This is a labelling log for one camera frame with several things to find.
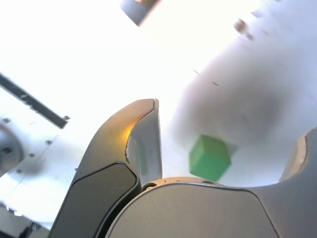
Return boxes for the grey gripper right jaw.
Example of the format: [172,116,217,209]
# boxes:
[106,126,317,238]

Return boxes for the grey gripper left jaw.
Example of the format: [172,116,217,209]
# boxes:
[48,98,164,238]

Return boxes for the green cube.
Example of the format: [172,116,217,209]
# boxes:
[188,134,232,182]

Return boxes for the black tape square outline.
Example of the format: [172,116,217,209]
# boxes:
[120,0,161,27]

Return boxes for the black tape strip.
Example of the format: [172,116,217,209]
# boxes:
[0,72,71,129]

